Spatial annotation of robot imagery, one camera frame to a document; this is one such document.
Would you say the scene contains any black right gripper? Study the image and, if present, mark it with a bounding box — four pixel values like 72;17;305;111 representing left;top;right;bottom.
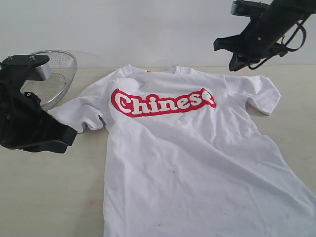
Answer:
213;14;289;72

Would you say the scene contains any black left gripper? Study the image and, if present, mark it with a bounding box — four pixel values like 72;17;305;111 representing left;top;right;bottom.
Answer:
0;89;78;154

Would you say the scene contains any white t-shirt red print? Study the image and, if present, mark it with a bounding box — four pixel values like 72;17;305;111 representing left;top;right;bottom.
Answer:
49;65;316;237

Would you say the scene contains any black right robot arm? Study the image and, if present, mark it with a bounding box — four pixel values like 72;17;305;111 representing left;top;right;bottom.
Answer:
213;0;316;72

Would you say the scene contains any metal mesh basket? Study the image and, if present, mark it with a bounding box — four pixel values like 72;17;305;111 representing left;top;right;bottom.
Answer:
20;50;77;111

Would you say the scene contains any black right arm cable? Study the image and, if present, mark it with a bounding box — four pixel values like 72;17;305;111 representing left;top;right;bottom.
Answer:
248;18;307;70

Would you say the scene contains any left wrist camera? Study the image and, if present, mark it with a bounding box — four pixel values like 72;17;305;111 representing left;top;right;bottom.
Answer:
0;55;52;94

